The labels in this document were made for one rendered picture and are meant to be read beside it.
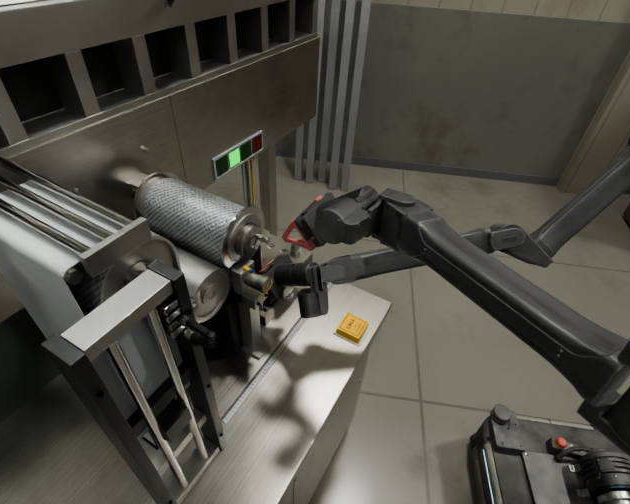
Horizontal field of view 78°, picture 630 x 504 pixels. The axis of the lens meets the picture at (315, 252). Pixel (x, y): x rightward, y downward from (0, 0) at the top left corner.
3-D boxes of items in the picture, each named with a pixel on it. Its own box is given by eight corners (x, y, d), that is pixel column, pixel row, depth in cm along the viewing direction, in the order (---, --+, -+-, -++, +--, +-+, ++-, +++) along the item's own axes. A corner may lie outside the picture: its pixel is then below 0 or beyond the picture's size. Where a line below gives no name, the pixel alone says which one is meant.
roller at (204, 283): (196, 331, 82) (186, 294, 74) (114, 284, 91) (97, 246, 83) (232, 296, 90) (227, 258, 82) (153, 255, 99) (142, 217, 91)
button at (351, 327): (357, 344, 107) (359, 339, 106) (335, 333, 110) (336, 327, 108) (368, 326, 112) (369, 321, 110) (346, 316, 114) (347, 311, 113)
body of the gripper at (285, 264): (293, 273, 102) (314, 272, 97) (270, 298, 95) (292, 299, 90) (282, 253, 99) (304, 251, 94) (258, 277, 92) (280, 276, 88)
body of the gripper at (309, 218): (340, 221, 77) (370, 211, 72) (315, 249, 70) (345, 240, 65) (324, 193, 75) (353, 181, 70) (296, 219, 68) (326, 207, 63)
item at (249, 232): (240, 236, 79) (262, 219, 84) (232, 233, 80) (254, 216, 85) (242, 263, 84) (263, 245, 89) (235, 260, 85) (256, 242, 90)
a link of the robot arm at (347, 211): (409, 243, 66) (420, 197, 61) (378, 275, 58) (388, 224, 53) (348, 220, 71) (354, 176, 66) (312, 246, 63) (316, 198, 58)
